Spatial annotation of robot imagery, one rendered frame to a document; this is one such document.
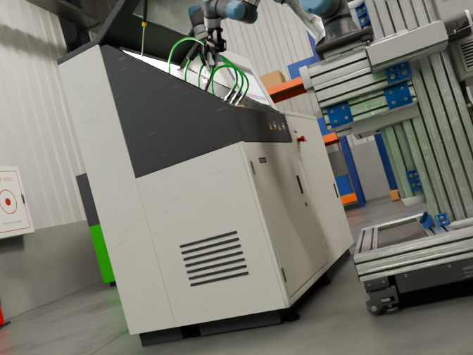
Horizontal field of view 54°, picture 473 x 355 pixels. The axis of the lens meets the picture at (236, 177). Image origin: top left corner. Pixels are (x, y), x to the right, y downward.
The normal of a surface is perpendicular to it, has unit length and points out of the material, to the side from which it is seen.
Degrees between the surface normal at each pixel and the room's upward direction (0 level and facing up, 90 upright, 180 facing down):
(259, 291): 90
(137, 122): 90
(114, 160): 90
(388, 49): 90
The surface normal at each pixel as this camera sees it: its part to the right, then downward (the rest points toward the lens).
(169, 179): -0.42, 0.07
